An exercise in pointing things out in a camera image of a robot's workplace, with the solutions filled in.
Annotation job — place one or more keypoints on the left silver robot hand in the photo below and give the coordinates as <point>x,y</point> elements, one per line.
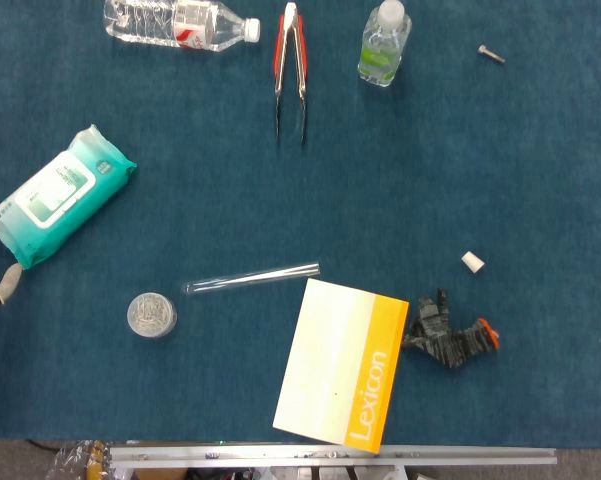
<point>7,282</point>

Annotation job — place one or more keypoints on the clear glass test tube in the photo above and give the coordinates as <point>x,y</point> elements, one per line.
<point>250,278</point>

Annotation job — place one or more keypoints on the small white cap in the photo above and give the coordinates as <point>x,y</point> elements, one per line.
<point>472,262</point>

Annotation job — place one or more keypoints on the teal wet wipes pack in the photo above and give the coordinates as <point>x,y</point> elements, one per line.
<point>55,195</point>

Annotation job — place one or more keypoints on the round clear box of screws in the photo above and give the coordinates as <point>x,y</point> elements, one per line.
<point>151,315</point>

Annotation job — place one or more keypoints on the crinkled clear plastic wrap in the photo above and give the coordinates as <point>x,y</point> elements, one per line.
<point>80,460</point>

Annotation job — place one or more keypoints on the clear red-label water bottle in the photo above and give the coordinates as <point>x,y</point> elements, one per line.
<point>180,25</point>

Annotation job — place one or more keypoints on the white yellow Lexicon booklet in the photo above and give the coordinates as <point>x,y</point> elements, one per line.
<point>330,365</point>

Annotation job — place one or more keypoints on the teal felt table cover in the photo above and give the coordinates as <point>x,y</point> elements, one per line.
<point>430,175</point>

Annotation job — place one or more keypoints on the clear green-label bottle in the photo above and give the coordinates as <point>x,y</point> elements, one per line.
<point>380,50</point>

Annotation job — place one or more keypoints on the grey knit work glove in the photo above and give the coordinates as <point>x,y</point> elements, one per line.
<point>450,345</point>

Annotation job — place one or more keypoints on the small metal bolt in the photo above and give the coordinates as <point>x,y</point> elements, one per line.
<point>490,54</point>

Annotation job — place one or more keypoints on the aluminium frame rail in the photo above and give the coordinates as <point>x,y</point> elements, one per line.
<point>430,456</point>

